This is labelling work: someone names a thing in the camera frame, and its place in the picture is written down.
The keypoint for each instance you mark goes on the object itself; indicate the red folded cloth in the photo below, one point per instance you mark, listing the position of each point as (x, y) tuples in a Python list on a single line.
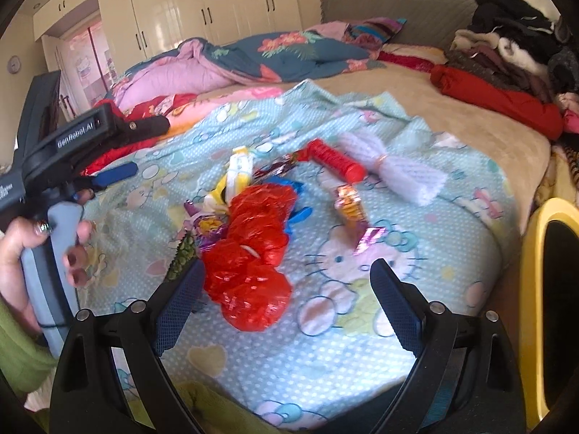
[(497, 99)]

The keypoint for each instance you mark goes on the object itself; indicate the yellow cartoon blanket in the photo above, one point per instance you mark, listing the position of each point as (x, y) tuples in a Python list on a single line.
[(558, 176)]

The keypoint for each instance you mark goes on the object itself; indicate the pile of dark clothes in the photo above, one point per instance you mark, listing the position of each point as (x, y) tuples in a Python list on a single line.
[(515, 31)]

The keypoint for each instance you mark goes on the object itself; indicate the red cylindrical wrapper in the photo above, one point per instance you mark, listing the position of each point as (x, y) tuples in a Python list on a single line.
[(332, 160)]

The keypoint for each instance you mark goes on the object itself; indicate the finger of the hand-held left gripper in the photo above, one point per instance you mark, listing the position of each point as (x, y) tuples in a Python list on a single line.
[(115, 176), (144, 129)]

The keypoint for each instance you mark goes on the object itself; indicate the black and green snack packet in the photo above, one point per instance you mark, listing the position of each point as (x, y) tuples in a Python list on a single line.
[(183, 257)]

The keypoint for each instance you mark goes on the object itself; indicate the cream wardrobe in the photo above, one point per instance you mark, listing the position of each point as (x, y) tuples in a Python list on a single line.
[(181, 9)]

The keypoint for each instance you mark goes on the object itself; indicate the grey padded headboard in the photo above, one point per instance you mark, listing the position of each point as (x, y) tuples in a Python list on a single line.
[(407, 7)]

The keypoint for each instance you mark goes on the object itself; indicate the red plastic bag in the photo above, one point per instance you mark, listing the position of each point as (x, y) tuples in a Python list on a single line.
[(244, 280)]

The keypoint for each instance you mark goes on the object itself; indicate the pink curtained door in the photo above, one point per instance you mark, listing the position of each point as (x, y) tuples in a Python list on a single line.
[(86, 68)]

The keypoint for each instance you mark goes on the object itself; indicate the light blue cartoon printed blanket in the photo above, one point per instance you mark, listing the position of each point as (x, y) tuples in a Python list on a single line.
[(362, 370)]

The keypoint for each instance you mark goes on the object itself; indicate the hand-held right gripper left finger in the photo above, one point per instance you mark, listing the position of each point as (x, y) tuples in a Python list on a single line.
[(178, 307)]

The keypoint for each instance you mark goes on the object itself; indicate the yellow and white packet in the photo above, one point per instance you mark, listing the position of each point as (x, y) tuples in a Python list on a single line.
[(238, 167)]

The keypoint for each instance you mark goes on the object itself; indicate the dark red foil packet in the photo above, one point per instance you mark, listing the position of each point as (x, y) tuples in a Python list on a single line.
[(276, 169)]

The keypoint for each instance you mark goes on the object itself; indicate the white foam mesh net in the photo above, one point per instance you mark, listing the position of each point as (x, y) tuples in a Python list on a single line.
[(407, 176)]

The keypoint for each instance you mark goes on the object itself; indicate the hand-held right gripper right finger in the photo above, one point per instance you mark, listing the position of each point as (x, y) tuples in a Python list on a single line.
[(400, 307)]

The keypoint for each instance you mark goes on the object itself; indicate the pink cloth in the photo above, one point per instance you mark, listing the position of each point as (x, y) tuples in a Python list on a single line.
[(570, 115)]

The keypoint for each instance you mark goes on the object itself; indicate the orange foil snack packet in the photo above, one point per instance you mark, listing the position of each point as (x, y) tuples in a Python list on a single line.
[(350, 208)]

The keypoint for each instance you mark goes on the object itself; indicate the red printed quilt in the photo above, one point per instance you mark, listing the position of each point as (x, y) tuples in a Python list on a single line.
[(181, 101)]

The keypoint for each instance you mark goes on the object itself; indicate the red lace cloth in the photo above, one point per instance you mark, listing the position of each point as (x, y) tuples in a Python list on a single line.
[(402, 61)]

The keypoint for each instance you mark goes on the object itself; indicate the round wall clock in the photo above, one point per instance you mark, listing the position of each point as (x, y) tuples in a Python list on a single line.
[(15, 64)]

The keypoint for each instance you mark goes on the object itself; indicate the yellow bin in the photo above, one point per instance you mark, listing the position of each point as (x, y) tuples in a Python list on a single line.
[(531, 280)]

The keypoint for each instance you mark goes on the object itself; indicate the purple and yellow packet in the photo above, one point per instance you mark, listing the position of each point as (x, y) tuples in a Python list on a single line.
[(208, 228)]

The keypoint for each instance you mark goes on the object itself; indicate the beige bed sheet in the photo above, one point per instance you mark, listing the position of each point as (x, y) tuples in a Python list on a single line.
[(475, 117)]

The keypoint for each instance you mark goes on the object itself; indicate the blue rubber glove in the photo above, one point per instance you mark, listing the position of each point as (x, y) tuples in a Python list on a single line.
[(298, 217)]

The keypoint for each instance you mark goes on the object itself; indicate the person's left hand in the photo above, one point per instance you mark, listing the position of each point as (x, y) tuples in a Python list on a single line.
[(13, 271)]

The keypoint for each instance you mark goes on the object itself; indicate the striped pillow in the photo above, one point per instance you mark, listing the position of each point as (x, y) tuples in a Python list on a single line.
[(371, 31)]

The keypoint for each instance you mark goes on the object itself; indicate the blue and pink floral quilt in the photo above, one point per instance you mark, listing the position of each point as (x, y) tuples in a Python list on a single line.
[(280, 54)]

